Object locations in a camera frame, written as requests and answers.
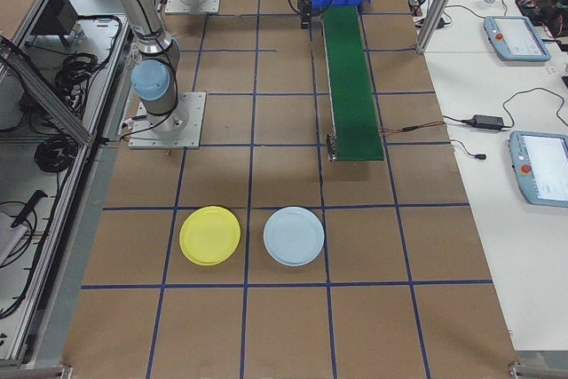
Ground light blue plate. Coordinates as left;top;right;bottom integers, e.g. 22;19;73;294
263;206;326;268

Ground yellow plate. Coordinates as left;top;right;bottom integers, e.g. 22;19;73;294
178;205;242;267

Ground green conveyor belt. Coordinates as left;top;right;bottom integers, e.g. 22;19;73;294
319;4;385;163

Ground small electronics board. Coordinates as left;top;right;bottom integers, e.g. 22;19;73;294
407;0;430;19

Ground white side desk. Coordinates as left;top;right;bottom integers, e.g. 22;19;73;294
423;51;568;353
392;0;568;70

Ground blue-grey teach pendant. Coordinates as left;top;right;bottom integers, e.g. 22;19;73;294
508;130;568;209
482;15;553;63

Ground black box with red part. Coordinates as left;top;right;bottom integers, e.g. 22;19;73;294
517;0;542;19

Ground large black box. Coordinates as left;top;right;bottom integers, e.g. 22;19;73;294
28;0;81;47

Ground black handheld tool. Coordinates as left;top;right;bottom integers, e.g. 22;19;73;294
11;190;49;227

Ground aluminium profile bar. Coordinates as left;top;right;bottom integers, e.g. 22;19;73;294
0;363;72;379
509;360;568;379

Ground aluminium profile post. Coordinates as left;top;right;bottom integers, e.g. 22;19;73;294
414;0;472;55

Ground red conveyor wires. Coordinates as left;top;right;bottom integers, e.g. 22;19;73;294
381;121;446;136

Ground black cable with plug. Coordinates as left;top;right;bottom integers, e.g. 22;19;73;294
450;138;488;162

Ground black cable coil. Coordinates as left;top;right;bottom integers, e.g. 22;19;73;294
55;52;112;100
35;134;79;174

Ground V-shaped metal bar frame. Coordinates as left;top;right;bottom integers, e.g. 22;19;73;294
0;0;134;369

